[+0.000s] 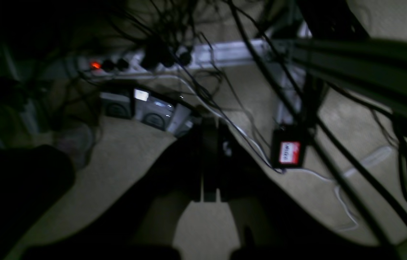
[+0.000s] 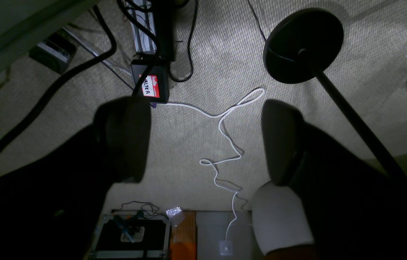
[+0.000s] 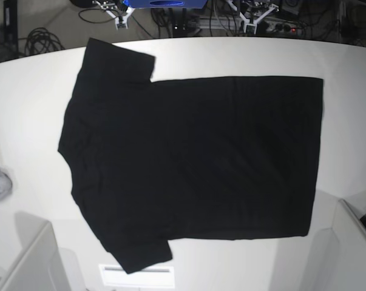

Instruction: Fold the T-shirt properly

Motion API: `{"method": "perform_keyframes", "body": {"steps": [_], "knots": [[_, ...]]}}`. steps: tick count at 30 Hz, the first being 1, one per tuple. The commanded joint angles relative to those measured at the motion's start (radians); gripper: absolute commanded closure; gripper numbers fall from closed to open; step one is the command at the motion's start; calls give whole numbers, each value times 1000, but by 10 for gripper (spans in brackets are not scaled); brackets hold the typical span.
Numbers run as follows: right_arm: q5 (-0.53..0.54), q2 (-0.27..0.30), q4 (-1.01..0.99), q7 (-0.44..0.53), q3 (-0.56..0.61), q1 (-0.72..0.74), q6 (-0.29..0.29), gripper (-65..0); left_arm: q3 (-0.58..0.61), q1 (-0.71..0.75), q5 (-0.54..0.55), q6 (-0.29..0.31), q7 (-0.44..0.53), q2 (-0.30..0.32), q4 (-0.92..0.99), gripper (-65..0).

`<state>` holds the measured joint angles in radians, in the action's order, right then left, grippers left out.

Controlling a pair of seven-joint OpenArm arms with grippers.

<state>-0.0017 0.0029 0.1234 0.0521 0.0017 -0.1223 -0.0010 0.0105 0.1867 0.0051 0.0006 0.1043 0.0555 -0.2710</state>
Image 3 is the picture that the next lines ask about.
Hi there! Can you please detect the white power strip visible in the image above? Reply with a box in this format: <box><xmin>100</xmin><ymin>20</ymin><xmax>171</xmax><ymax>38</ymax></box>
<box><xmin>266</xmin><ymin>21</ymin><xmax>297</xmax><ymax>33</ymax></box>

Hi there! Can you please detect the white side partition left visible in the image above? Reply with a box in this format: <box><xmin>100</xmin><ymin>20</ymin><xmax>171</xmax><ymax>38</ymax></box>
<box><xmin>0</xmin><ymin>221</ymin><xmax>71</xmax><ymax>290</ymax></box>

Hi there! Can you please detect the coiled black cable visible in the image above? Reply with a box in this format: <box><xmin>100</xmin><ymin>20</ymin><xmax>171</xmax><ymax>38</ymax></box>
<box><xmin>24</xmin><ymin>27</ymin><xmax>64</xmax><ymax>56</ymax></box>

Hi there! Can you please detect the white table slot plate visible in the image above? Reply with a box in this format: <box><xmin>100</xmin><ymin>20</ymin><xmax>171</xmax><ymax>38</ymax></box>
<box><xmin>99</xmin><ymin>264</ymin><xmax>175</xmax><ymax>289</ymax></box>

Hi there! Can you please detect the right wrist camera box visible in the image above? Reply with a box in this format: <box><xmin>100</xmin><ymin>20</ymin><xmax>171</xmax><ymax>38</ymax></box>
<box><xmin>115</xmin><ymin>16</ymin><xmax>128</xmax><ymax>30</ymax></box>

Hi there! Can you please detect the blue box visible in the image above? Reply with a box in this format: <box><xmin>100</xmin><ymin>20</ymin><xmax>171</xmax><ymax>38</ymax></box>
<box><xmin>128</xmin><ymin>0</ymin><xmax>207</xmax><ymax>8</ymax></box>

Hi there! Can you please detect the white side partition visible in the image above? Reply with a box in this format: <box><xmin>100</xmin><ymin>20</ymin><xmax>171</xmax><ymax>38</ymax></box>
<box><xmin>0</xmin><ymin>221</ymin><xmax>71</xmax><ymax>290</ymax></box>
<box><xmin>331</xmin><ymin>199</ymin><xmax>366</xmax><ymax>290</ymax></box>

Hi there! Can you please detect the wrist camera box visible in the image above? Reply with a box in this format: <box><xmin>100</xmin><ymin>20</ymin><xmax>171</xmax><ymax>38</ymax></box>
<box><xmin>115</xmin><ymin>16</ymin><xmax>128</xmax><ymax>30</ymax></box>
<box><xmin>244</xmin><ymin>24</ymin><xmax>257</xmax><ymax>35</ymax></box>

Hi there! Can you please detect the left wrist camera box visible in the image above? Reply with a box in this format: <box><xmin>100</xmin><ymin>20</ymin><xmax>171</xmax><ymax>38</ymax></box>
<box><xmin>244</xmin><ymin>24</ymin><xmax>257</xmax><ymax>35</ymax></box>

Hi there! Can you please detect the black T-shirt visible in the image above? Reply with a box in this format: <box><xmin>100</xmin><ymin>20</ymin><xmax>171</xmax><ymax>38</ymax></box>
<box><xmin>58</xmin><ymin>39</ymin><xmax>324</xmax><ymax>274</ymax></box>

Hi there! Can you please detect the white side partition right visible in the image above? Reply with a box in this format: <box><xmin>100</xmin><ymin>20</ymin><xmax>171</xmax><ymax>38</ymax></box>
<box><xmin>331</xmin><ymin>199</ymin><xmax>366</xmax><ymax>290</ymax></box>

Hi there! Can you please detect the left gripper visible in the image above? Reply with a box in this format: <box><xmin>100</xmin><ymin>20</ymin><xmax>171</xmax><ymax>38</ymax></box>
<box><xmin>228</xmin><ymin>1</ymin><xmax>276</xmax><ymax>25</ymax></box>

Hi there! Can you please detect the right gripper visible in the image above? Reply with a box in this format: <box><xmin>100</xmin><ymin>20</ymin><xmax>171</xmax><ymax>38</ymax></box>
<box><xmin>93</xmin><ymin>0</ymin><xmax>134</xmax><ymax>18</ymax></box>

